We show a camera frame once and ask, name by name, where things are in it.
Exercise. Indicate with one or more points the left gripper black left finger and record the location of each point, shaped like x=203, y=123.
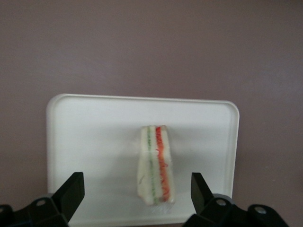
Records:
x=64, y=203

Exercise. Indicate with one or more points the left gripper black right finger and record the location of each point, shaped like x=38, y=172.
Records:
x=208, y=208

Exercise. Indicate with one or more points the cream plastic tray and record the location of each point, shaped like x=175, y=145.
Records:
x=94, y=142

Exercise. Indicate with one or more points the triangle sandwich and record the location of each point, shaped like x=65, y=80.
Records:
x=154, y=165

